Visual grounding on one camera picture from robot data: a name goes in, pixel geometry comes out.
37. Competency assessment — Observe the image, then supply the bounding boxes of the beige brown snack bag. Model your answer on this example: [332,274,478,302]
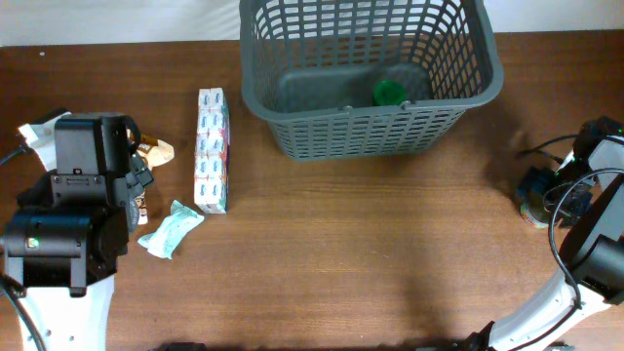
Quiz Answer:
[128,135,175,232]

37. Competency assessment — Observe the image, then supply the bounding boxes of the grey plastic shopping basket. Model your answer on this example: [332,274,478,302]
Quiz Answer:
[239,0,503,161]

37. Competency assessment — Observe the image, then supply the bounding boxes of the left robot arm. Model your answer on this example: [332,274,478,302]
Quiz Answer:
[1,112,154,350]

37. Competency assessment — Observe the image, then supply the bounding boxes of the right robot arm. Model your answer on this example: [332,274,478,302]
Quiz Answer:
[455,116,623,350]

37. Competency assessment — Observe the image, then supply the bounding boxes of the tissue pack multipack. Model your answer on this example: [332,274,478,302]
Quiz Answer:
[194,88,230,214]

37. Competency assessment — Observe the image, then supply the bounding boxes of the mint green wrapped packet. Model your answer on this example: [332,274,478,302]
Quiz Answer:
[137,200,205,259]

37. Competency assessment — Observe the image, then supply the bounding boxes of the green lid glass jar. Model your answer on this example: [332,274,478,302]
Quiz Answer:
[372,80,407,106]

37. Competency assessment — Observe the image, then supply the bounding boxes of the silver top tin can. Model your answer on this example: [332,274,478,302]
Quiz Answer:
[520,196,551,229]

